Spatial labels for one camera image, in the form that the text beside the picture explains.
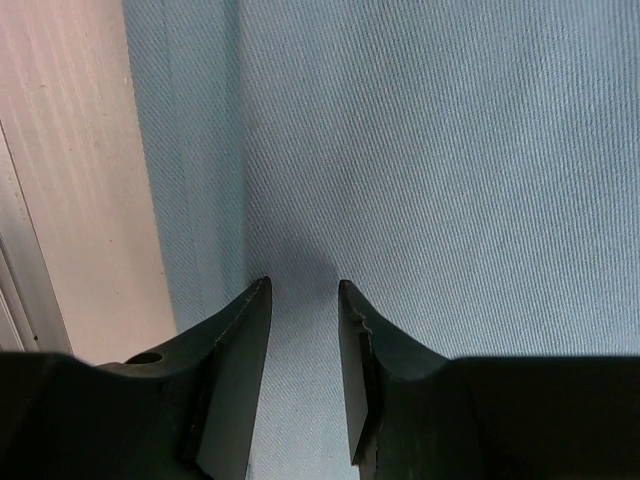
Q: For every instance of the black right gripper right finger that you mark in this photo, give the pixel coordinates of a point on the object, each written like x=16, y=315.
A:
x=412, y=413

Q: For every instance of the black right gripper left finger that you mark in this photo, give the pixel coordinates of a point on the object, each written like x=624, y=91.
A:
x=184, y=409

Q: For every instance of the light blue trousers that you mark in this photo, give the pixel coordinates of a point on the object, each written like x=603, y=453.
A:
x=472, y=166

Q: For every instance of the aluminium rail frame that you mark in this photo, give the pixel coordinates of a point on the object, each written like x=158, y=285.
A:
x=31, y=319

